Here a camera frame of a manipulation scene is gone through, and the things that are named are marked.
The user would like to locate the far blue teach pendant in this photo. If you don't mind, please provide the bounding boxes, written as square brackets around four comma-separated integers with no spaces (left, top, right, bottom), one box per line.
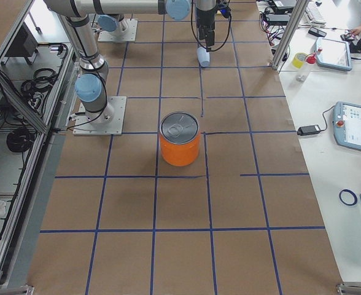
[314,37,352,71]

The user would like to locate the aluminium frame post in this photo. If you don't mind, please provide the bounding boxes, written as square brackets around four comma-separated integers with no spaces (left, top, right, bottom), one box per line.
[271,0,308,70]

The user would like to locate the blue teach pendant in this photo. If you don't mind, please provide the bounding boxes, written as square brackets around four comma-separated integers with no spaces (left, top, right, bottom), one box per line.
[333,101,361,151]
[314,37,352,71]

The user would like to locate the red capped squeeze bottle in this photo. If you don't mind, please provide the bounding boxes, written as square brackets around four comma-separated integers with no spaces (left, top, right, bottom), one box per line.
[296,48,322,82]

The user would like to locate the blue tape ring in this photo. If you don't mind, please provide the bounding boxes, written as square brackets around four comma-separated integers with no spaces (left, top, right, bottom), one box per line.
[339,189,358,207]

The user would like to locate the light blue plastic cup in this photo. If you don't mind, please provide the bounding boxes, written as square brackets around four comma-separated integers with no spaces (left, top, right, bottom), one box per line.
[196,47,210,68]

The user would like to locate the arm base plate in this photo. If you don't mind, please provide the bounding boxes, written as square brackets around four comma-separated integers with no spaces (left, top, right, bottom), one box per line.
[98,15,138,43]
[72,96,126,136]

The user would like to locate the orange can with grey lid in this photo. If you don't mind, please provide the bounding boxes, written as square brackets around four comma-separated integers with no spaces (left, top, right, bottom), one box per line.
[160,111,200,167]

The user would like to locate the yellow tape roll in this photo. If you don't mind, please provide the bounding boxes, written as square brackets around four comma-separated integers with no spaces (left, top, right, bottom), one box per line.
[292,52,308,69]

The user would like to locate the black smartphone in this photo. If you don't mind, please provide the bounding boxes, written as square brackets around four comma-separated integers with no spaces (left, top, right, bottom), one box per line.
[308,27,327,37]

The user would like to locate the small black power adapter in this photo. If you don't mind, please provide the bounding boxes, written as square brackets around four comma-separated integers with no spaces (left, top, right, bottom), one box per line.
[297,125,322,136]

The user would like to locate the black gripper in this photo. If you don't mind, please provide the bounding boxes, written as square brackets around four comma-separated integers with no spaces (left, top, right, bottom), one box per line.
[196,7,231,52]

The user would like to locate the near blue teach pendant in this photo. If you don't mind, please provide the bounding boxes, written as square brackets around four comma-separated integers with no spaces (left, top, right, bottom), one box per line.
[333,101,361,151]

